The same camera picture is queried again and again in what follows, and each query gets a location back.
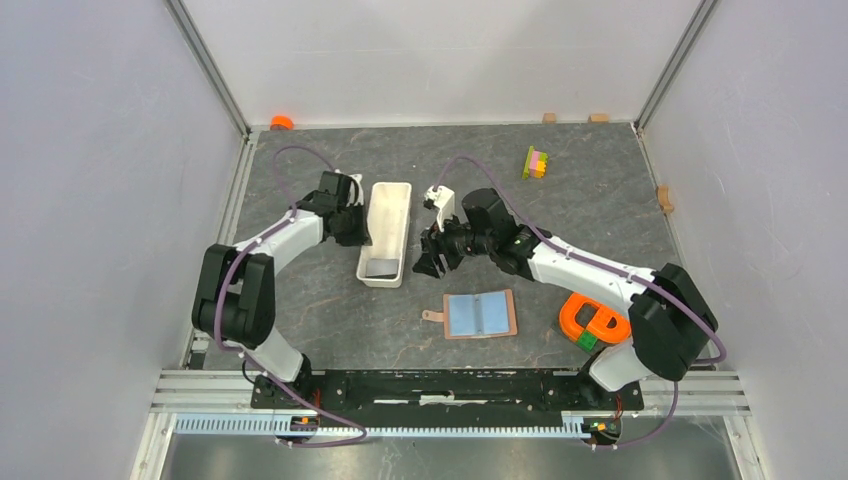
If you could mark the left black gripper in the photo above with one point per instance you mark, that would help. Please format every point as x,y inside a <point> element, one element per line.
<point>362,237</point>

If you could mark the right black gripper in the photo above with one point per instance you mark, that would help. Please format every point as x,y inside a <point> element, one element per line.
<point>437,242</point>

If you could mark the white rectangular tray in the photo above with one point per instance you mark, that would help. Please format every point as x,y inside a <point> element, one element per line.
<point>388,220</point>

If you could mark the brown leather card holder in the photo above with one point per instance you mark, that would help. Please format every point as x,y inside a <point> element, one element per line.
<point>476,316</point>

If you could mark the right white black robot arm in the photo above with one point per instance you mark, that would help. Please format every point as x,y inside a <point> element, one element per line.
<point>671,323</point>

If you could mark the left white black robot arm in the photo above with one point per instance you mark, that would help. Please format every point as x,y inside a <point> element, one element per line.
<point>235,299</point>

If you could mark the orange round cap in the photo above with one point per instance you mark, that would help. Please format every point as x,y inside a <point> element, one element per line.
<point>281,122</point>

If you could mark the colourful toy brick stack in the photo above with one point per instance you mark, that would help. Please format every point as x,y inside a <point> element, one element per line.
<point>536,164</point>

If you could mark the orange horseshoe toy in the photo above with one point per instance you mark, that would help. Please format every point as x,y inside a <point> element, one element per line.
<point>580,313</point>

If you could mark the green toy block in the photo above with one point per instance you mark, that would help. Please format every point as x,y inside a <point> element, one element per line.
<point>586,341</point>

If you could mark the flat wooden block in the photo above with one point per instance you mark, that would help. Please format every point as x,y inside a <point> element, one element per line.
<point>599,118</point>

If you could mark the curved wooden piece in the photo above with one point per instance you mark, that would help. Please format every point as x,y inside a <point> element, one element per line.
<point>663,195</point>

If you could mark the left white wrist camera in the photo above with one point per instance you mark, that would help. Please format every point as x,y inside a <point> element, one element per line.
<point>356,192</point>

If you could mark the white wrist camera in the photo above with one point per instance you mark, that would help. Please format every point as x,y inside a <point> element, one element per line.
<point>356,192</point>
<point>441,200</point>

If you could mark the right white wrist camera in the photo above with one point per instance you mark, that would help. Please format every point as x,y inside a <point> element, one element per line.
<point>441,200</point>

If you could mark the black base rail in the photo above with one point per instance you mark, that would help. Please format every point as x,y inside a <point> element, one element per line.
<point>533,397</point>

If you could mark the blue-white cable duct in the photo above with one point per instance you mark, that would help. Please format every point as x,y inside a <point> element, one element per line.
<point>284,425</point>

